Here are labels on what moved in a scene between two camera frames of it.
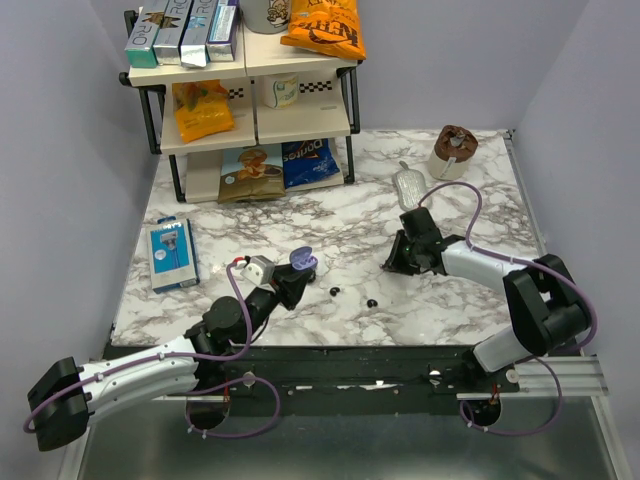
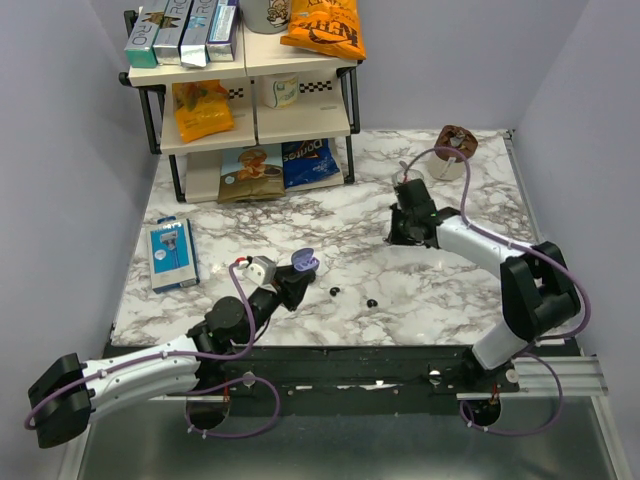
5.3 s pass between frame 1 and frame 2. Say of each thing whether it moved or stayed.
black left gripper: stayed
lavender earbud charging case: stayed
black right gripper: moved
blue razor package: stayed
